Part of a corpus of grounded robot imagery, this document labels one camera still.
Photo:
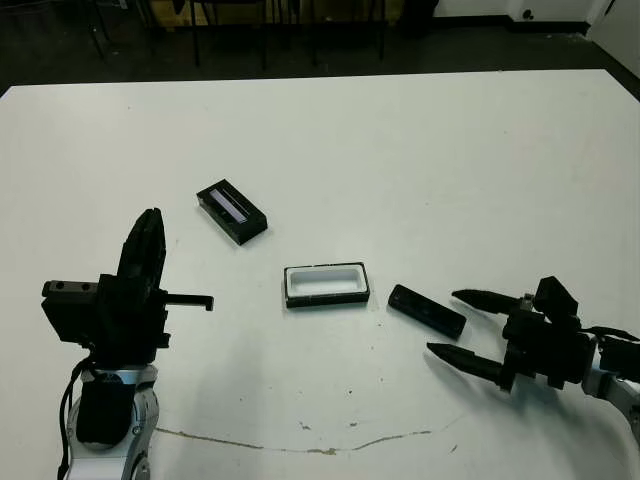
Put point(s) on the black metal chair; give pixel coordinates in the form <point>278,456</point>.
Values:
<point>350,2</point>
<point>225,2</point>

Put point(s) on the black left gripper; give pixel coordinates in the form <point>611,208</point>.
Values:
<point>132,325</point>

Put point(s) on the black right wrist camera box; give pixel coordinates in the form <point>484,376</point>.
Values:
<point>555,297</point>

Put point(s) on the black round wall socket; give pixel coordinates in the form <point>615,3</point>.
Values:
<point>527,14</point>

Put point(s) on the black waste bin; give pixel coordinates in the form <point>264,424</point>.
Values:
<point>420,15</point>

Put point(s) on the black slim camera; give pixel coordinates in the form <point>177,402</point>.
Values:
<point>425,311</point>

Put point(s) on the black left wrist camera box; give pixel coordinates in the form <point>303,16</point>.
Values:
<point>70,320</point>

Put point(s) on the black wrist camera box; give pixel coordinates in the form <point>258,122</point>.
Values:
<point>555,297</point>
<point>70,320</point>

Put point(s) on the black box base white insert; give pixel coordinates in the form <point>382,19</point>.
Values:
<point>325,285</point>

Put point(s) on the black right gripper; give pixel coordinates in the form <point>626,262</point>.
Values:
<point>550,350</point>

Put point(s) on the black box lid silver stripe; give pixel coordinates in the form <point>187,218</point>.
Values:
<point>232,211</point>

